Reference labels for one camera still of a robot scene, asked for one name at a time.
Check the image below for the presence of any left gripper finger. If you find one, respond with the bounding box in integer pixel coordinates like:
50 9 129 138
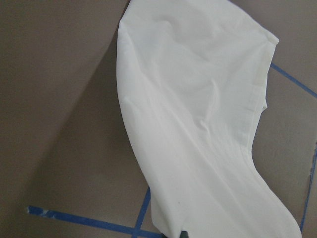
180 231 188 238

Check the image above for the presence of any cream long-sleeve cat shirt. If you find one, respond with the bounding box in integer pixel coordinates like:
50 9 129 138
116 0 301 238

